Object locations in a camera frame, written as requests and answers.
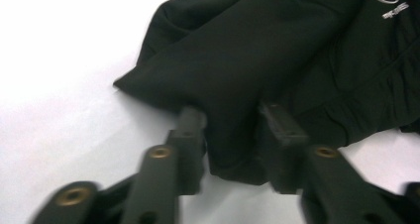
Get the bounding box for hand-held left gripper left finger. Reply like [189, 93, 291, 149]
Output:
[163, 105, 208, 196]

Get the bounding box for black pants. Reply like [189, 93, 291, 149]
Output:
[112, 0, 420, 187]

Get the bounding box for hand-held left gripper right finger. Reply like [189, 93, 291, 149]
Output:
[258, 102, 310, 196]

